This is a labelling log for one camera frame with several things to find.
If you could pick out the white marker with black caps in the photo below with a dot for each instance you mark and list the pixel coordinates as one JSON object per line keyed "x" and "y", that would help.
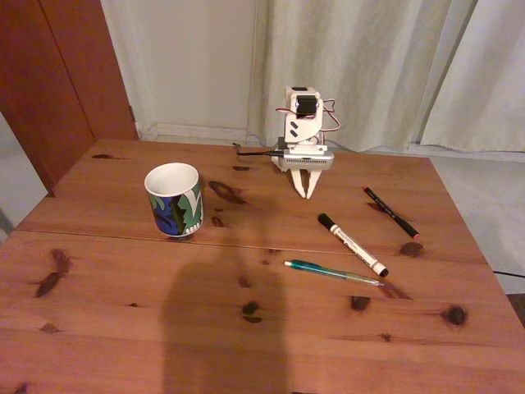
{"x": 352, "y": 244}

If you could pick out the black pen with red ends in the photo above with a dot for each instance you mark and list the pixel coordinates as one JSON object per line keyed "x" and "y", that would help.
{"x": 389, "y": 212}

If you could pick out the teal transparent ballpoint pen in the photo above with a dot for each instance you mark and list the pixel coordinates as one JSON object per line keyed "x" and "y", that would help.
{"x": 324, "y": 270}

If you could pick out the white cup with leaf print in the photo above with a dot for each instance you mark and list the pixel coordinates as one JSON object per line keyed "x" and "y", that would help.
{"x": 176, "y": 213}

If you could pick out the white curtain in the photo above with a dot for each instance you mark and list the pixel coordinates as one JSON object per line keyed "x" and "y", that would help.
{"x": 369, "y": 61}
{"x": 492, "y": 82}

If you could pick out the brown wooden cabinet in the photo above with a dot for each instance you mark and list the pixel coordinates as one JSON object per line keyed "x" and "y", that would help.
{"x": 53, "y": 82}

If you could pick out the silver oval camera box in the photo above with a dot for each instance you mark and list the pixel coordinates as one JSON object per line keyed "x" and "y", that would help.
{"x": 307, "y": 161}

